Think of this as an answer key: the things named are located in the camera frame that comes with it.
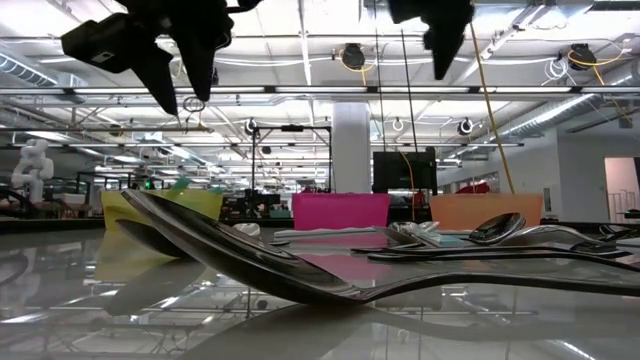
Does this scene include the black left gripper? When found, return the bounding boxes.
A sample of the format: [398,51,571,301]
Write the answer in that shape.
[59,0,237,118]

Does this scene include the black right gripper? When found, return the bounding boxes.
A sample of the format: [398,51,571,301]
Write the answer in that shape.
[387,0,475,82]

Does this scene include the black monitor screen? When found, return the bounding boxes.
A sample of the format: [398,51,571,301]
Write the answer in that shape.
[372,147,439,196]

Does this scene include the yellow plastic bin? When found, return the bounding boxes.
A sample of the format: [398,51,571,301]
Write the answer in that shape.
[101,188,225,232]

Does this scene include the white round pillar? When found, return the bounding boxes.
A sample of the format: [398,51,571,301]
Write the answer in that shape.
[331,102,372,195]

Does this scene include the red machine cover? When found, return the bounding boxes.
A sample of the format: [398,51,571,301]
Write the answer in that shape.
[453,182,492,195]

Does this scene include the black bench machine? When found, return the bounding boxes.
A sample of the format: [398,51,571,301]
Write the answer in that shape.
[224,188,282,216]

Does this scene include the orange plastic bin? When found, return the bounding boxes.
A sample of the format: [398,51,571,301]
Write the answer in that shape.
[428,193,545,231]

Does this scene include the cluttered workbench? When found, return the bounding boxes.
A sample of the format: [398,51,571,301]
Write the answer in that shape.
[0,187,104,221]

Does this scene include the pink plastic bin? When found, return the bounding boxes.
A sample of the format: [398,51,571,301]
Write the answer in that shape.
[291,192,391,232]

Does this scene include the black hanging cable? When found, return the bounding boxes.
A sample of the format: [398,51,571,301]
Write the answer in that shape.
[399,28,420,151]

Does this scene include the yellow hanging cable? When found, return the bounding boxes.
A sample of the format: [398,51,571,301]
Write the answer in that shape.
[468,19,517,195]

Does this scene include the black ceiling cable reel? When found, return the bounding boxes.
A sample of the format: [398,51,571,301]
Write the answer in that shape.
[341,43,367,71]
[568,43,600,71]

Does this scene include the black metal gantry frame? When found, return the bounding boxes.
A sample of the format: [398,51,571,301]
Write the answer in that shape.
[248,124,334,194]

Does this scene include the silver ventilation duct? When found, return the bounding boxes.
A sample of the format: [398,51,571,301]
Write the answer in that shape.
[512,59,640,141]
[0,52,89,104]

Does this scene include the white wall box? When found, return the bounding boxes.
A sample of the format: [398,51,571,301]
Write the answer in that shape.
[542,183,560,220]

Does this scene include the checkered teal handle top left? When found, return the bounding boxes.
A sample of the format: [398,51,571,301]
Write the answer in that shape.
[273,227,382,240]

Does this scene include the black utensil handle vertical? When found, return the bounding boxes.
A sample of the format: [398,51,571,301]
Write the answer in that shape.
[351,241,632,260]

